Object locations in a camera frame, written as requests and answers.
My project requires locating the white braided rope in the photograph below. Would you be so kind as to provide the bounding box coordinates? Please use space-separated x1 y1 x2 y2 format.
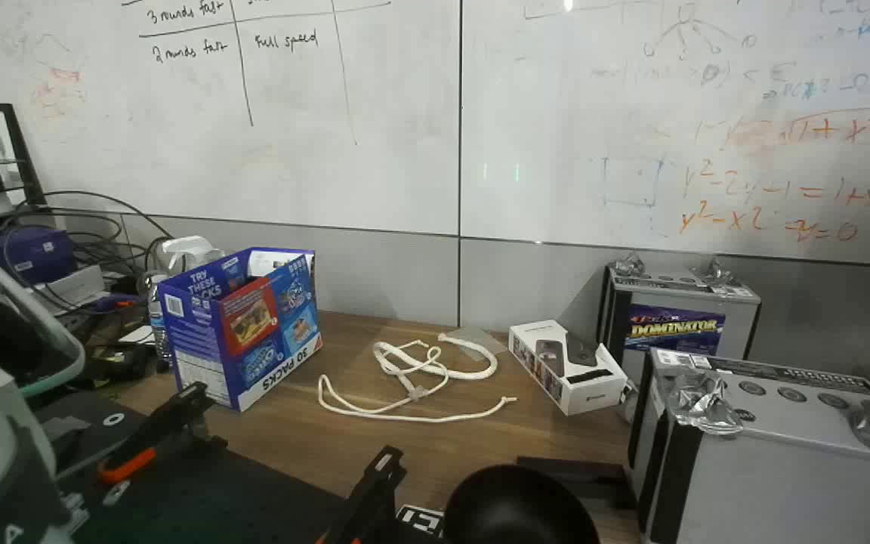
372 334 502 386
313 372 520 427

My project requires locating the small white product box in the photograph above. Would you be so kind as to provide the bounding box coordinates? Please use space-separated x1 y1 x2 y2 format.
506 317 635 419

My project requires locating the blue cardboard snack box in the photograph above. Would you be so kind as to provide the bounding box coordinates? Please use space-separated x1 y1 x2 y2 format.
158 246 325 413

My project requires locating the purple blue product box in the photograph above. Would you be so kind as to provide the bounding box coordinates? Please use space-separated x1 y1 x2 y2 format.
0 224 83 290

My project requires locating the whiteboard with orange formulas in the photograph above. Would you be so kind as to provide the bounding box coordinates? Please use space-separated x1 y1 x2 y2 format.
460 0 870 270

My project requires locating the black white fiducial marker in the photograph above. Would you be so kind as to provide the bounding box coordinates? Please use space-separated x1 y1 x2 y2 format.
395 502 450 539

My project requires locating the silver battery unit with label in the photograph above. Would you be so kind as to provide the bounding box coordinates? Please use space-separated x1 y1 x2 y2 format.
594 258 765 389

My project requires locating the black pan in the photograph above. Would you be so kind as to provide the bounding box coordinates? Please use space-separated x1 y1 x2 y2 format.
442 462 604 544

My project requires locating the black breadboard plate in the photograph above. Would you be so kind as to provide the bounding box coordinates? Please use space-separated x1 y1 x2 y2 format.
37 386 356 544

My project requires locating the whiteboard with black table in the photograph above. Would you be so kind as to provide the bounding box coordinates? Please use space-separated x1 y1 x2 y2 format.
0 0 463 237

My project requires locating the large silver black battery unit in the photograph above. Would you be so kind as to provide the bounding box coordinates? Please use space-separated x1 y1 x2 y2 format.
623 344 870 544

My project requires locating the black clamp with orange handle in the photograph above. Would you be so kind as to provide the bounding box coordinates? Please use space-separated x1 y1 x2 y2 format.
98 379 217 489

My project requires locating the black cable bundle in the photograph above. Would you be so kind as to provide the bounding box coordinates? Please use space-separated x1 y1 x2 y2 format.
0 189 174 306

